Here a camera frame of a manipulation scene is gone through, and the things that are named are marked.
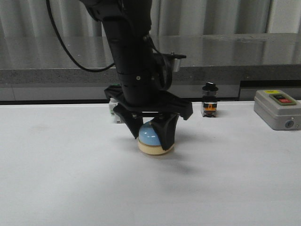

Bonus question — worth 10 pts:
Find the green pushbutton switch module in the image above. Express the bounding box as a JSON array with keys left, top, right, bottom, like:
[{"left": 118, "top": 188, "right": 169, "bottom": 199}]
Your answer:
[{"left": 109, "top": 97, "right": 125, "bottom": 124}]

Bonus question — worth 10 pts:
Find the blue desk bell cream base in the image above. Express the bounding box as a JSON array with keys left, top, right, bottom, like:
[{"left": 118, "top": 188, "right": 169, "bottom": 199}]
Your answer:
[{"left": 138, "top": 121, "right": 174, "bottom": 155}]

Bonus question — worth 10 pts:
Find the grey curtain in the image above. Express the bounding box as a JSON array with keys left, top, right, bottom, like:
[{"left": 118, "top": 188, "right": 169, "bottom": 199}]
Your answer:
[{"left": 0, "top": 0, "right": 301, "bottom": 38}]

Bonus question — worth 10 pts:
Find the grey on off switch box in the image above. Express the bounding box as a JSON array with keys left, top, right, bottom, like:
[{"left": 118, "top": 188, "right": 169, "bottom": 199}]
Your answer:
[{"left": 253, "top": 89, "right": 301, "bottom": 130}]

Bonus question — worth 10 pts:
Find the black selector knob switch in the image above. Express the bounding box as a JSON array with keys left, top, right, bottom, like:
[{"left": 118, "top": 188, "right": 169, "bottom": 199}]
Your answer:
[{"left": 201, "top": 82, "right": 218, "bottom": 117}]

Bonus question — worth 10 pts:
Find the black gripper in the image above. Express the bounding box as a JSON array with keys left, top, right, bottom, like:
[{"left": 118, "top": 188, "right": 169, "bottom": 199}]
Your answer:
[{"left": 104, "top": 85, "right": 193, "bottom": 151}]

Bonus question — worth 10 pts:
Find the grey stone counter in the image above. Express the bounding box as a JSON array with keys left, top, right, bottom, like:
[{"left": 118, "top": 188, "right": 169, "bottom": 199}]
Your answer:
[{"left": 0, "top": 33, "right": 301, "bottom": 103}]

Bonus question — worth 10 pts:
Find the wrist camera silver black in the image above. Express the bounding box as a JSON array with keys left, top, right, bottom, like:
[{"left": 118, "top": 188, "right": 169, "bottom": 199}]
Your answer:
[{"left": 154, "top": 52, "right": 186, "bottom": 90}]

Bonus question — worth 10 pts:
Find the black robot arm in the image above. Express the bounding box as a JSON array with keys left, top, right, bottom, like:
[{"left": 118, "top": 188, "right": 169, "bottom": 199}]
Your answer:
[{"left": 84, "top": 0, "right": 193, "bottom": 151}]

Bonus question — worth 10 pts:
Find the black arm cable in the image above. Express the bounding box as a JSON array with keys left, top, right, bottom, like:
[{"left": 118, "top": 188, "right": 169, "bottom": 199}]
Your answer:
[{"left": 45, "top": 0, "right": 116, "bottom": 73}]

